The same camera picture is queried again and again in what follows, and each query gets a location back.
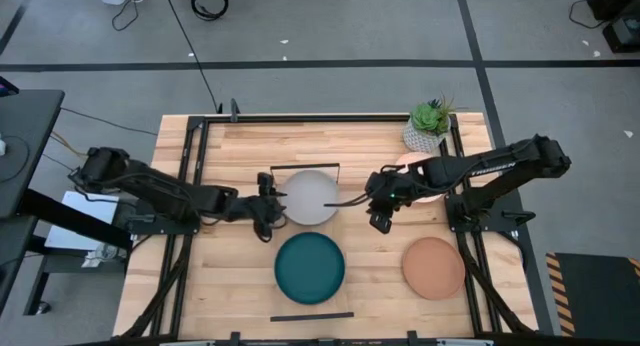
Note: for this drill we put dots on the black desk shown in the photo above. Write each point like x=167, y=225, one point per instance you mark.
x=25, y=136

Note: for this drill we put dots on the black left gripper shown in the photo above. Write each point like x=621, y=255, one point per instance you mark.
x=255, y=208

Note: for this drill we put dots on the pale peach plate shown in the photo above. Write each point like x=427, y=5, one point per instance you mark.
x=407, y=158

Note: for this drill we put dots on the pale grey plate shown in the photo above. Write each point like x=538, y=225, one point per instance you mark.
x=308, y=193

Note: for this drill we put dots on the succulent in white patterned pot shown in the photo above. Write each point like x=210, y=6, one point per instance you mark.
x=427, y=126

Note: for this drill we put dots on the wooden shelf with black frame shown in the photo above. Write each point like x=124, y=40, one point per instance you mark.
x=310, y=317

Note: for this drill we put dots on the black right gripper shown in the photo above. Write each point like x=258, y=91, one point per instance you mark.
x=385, y=196

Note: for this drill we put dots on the white crumpled cloth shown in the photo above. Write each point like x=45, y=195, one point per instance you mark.
x=102, y=255

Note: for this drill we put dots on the terracotta brown plate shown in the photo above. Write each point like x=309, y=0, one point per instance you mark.
x=433, y=268

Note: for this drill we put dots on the black metal table frame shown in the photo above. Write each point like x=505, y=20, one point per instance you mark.
x=325, y=118

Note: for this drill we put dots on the small dark blue object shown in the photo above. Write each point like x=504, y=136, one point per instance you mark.
x=7, y=87

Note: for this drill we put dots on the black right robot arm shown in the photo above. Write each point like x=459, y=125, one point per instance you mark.
x=480, y=168

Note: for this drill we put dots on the white box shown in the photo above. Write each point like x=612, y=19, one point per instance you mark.
x=80, y=221

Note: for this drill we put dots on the black equipment box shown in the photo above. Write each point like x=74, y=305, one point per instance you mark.
x=622, y=33
x=612, y=1

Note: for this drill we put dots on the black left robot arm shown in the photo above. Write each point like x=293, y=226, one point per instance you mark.
x=165, y=193

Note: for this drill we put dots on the dark teal plate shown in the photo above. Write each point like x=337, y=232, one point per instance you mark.
x=309, y=267

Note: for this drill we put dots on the black mat with hazard stripes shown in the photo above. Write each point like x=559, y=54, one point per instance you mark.
x=600, y=291

